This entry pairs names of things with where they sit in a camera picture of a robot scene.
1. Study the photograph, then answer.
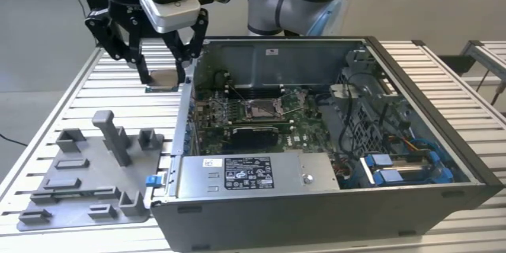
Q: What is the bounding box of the grey drive cage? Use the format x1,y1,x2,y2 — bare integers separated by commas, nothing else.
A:
320,48,456,159

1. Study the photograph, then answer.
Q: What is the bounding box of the hard disk in blue carrier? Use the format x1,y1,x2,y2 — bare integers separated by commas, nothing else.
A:
374,164,456,187
362,150,440,169

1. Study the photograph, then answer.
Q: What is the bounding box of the black wire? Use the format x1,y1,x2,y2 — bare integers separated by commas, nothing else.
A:
338,72,392,159

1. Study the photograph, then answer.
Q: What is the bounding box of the black floor cable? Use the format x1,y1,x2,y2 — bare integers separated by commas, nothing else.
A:
0,133,29,147

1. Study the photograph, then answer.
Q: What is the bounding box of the blue case latch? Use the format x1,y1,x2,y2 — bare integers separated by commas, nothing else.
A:
145,175,166,188

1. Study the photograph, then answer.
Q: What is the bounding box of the dark grey PC case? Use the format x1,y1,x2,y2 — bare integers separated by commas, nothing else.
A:
150,36,505,253

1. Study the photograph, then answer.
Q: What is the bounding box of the green motherboard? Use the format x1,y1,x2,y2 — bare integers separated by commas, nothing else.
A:
193,86,342,159

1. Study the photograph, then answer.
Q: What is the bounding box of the black RAM slot bank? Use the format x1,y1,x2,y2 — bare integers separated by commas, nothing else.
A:
225,83,286,100
226,117,296,131

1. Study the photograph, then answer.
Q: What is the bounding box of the silver CPU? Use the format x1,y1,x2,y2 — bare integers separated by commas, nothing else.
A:
145,69,188,94

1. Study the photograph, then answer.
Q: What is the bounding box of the metal slat side table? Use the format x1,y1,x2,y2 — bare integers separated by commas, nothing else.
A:
461,39,506,88

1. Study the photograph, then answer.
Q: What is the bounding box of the orange yellow wire bundle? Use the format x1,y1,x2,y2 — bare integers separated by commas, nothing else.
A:
389,136,421,150

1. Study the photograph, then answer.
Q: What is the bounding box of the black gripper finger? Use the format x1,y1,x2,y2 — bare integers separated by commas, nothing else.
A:
162,8,210,84
85,9,153,85

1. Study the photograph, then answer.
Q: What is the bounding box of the CPU socket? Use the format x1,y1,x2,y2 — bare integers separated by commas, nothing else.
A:
246,100,285,122

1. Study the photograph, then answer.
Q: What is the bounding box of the grey parts rack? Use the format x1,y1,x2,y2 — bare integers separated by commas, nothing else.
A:
15,110,166,232

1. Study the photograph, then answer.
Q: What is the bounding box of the black expansion card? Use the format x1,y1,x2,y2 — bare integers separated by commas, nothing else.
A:
229,126,281,148

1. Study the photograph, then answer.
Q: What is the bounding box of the silver power supply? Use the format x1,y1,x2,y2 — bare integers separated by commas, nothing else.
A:
176,152,341,200

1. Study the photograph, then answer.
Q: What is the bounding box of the white black wrist camera box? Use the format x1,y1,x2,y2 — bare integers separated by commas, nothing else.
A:
138,0,201,33

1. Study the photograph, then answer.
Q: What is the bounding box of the metal socket cover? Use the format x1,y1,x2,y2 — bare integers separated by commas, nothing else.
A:
277,89,306,113

